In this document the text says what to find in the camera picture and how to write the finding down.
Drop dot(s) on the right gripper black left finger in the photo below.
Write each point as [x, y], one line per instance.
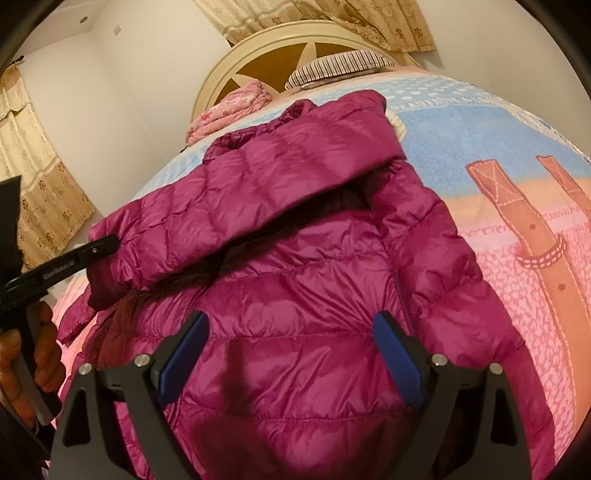
[89, 443]

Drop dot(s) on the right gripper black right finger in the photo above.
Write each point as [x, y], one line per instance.
[469, 427]

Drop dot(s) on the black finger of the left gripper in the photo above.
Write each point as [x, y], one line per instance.
[56, 270]

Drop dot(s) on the magenta puffer jacket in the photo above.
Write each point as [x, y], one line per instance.
[291, 236]

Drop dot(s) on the person's left hand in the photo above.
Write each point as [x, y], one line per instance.
[50, 371]

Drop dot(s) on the pink and blue bedspread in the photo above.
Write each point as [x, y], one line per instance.
[519, 194]

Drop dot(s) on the folded pink blanket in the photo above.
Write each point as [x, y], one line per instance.
[238, 104]

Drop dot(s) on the cream wooden headboard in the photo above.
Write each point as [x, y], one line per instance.
[271, 55]

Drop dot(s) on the striped pillow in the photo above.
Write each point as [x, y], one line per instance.
[337, 65]

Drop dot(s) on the beige curtain behind headboard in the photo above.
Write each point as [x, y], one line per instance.
[396, 26]

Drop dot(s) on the beige curtain on side wall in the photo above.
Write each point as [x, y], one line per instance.
[53, 206]

